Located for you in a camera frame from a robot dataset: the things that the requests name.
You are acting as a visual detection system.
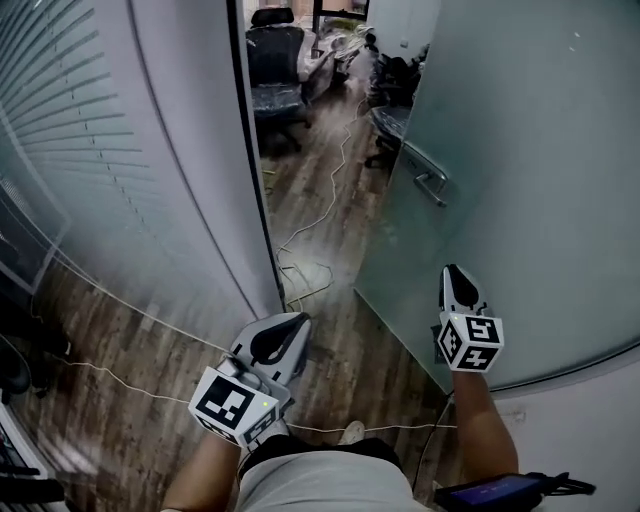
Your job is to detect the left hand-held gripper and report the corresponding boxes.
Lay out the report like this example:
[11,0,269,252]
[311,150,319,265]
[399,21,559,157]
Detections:
[188,312,312,450]

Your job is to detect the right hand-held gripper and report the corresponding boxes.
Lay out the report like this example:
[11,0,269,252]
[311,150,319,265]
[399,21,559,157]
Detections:
[432,263,505,374]

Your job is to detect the silver door handle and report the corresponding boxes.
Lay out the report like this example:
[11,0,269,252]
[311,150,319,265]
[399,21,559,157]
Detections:
[403,141,450,209]

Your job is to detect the frosted glass door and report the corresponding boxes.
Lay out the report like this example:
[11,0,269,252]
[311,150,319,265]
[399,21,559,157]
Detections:
[353,0,640,392]

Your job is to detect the person's right forearm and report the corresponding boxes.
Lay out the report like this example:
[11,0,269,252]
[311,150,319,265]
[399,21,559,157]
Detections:
[451,369,520,484]

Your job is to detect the person's left forearm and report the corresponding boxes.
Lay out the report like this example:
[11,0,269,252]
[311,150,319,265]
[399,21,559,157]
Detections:
[162,427,251,512]

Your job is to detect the white shoe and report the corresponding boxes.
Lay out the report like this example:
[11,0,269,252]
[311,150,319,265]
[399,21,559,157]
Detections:
[339,420,367,447]

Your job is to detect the black shorts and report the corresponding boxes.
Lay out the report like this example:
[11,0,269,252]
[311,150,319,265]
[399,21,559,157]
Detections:
[247,433,402,472]

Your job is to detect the white t-shirt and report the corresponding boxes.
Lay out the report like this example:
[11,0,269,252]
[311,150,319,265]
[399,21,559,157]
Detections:
[238,446,417,512]

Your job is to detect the black device with screen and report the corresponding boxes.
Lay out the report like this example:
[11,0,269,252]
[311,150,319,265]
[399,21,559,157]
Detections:
[433,471,597,510]

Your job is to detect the plastic-covered pile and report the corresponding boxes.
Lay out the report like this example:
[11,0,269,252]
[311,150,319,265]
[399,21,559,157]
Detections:
[298,18,379,99]

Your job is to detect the black high-back office chair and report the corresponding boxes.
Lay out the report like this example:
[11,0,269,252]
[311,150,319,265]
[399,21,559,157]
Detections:
[244,6,311,152]

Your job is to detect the white window blinds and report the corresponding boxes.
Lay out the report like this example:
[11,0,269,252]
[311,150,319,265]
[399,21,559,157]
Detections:
[0,0,152,311]

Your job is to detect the thin white floor cable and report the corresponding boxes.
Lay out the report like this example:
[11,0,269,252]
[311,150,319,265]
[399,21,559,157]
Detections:
[0,298,459,437]

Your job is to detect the white door frame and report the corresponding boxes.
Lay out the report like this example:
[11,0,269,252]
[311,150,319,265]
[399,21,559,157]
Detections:
[127,0,287,322]

